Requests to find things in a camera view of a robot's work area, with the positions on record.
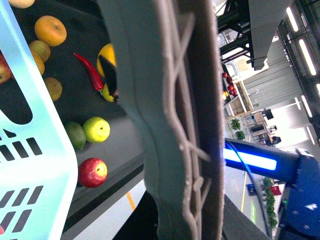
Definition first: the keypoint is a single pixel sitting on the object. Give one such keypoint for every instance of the red apple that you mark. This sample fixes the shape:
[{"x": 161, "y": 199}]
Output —
[{"x": 92, "y": 173}]

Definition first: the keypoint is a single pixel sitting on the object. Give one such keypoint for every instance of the black fruit display shelf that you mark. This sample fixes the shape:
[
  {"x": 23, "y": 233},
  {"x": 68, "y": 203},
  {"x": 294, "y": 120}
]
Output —
[{"x": 122, "y": 151}]

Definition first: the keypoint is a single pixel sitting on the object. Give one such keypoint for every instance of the dull yellow small fruit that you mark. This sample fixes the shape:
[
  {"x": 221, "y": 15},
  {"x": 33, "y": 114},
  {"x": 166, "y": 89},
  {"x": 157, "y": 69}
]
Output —
[{"x": 54, "y": 88}]

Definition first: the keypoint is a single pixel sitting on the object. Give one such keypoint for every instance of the green lime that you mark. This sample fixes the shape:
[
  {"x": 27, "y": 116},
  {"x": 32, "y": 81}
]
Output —
[{"x": 76, "y": 134}]

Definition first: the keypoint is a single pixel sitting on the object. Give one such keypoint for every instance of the yellow-green apple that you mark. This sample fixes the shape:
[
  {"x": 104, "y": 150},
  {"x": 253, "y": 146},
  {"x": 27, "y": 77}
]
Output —
[{"x": 96, "y": 129}]

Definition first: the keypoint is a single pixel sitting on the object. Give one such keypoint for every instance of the brownish yellow fruit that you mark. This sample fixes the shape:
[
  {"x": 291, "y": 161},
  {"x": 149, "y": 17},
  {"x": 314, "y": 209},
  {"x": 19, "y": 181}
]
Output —
[{"x": 41, "y": 48}]

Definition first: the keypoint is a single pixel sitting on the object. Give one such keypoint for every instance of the red chili pepper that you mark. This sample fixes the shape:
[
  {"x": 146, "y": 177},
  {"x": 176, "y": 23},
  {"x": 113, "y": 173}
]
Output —
[{"x": 93, "y": 73}]

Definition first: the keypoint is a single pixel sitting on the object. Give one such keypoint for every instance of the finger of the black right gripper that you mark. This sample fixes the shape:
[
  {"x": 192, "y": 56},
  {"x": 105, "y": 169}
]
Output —
[{"x": 110, "y": 74}]

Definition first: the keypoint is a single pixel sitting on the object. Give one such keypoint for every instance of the grey basket handle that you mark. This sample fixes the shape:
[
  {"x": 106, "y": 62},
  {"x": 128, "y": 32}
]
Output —
[{"x": 168, "y": 78}]

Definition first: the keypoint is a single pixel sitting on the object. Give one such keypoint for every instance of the small yellow pear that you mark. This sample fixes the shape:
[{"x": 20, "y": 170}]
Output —
[{"x": 110, "y": 95}]

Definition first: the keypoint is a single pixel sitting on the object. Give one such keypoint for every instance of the orange fruit top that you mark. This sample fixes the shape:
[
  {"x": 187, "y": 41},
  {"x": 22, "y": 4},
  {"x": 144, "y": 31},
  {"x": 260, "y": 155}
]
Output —
[{"x": 50, "y": 30}]

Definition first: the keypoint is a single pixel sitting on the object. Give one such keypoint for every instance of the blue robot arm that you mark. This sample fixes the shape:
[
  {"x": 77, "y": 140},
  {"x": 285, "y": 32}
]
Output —
[{"x": 299, "y": 211}]

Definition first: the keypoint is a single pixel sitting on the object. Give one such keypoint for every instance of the beige pear top left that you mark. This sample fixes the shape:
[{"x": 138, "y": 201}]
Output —
[{"x": 21, "y": 4}]

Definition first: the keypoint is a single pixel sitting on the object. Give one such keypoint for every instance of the light blue plastic basket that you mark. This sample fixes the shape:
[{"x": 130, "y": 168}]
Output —
[{"x": 38, "y": 165}]

